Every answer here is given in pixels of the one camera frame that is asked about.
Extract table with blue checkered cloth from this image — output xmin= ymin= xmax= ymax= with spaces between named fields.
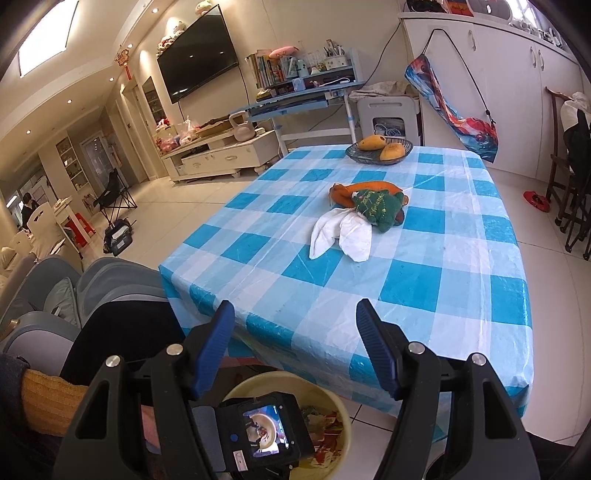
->
xmin=158 ymin=144 xmax=534 ymax=416

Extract green cloth piece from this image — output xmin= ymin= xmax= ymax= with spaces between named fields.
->
xmin=352 ymin=187 xmax=411 ymax=232

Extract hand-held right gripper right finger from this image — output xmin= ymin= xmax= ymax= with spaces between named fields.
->
xmin=355 ymin=298 xmax=541 ymax=480

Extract white dining chair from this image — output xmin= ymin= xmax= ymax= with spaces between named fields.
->
xmin=25 ymin=202 xmax=61 ymax=245

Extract red knot ornament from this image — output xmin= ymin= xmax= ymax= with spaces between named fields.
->
xmin=115 ymin=45 xmax=134 ymax=79

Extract white television cabinet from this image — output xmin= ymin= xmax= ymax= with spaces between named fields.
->
xmin=161 ymin=130 xmax=278 ymax=182

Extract dark wooden chair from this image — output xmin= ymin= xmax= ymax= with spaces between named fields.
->
xmin=545 ymin=86 xmax=591 ymax=232

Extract black wall television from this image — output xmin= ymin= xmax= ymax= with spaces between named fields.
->
xmin=156 ymin=4 xmax=240 ymax=104

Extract black floor bag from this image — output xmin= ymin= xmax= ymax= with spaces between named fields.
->
xmin=102 ymin=219 xmax=134 ymax=257

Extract plastic bags of toys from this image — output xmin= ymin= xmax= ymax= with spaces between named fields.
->
xmin=157 ymin=115 xmax=199 ymax=153

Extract black folding chair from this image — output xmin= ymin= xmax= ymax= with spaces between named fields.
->
xmin=561 ymin=111 xmax=591 ymax=259

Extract beige cloth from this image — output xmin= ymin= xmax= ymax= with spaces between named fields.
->
xmin=349 ymin=80 xmax=419 ymax=103

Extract white bag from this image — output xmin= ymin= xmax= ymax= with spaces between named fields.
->
xmin=560 ymin=91 xmax=591 ymax=125

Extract pink kettlebell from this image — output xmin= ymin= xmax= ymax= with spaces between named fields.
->
xmin=228 ymin=113 xmax=256 ymax=141

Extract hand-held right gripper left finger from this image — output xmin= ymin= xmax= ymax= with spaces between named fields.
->
xmin=53 ymin=300 xmax=236 ymax=480

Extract white wall cabinets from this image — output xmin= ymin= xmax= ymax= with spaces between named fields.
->
xmin=399 ymin=10 xmax=585 ymax=181

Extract blue study desk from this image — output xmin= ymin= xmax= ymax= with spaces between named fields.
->
xmin=229 ymin=48 xmax=368 ymax=155

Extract black camping chair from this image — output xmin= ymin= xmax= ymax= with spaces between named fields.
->
xmin=92 ymin=168 xmax=138 ymax=222

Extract red slipper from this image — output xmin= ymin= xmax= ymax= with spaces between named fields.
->
xmin=523 ymin=189 xmax=551 ymax=212

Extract row of books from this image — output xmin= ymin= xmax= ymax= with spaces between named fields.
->
xmin=246 ymin=52 xmax=287 ymax=88

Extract small white cabinet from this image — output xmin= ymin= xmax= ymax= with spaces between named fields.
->
xmin=356 ymin=95 xmax=423 ymax=147

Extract red stool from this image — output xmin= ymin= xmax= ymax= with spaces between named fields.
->
xmin=65 ymin=213 xmax=95 ymax=250

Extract row of plush toys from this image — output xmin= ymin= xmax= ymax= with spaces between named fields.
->
xmin=157 ymin=18 xmax=185 ymax=51

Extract red snack wrapper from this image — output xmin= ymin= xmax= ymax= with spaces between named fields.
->
xmin=302 ymin=404 xmax=345 ymax=457

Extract person's left forearm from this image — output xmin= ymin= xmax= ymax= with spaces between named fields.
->
xmin=0 ymin=353 xmax=88 ymax=437

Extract orange cloth piece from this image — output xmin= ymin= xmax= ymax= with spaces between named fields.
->
xmin=329 ymin=181 xmax=402 ymax=208

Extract yellow plastic basin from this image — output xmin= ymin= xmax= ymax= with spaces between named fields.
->
xmin=222 ymin=371 xmax=352 ymax=480

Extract white cloth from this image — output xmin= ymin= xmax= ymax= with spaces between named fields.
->
xmin=309 ymin=208 xmax=372 ymax=263

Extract dark fruit bowl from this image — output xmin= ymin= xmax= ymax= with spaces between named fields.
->
xmin=345 ymin=137 xmax=415 ymax=165

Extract colourful hanging bag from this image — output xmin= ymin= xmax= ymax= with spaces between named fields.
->
xmin=405 ymin=28 xmax=500 ymax=163

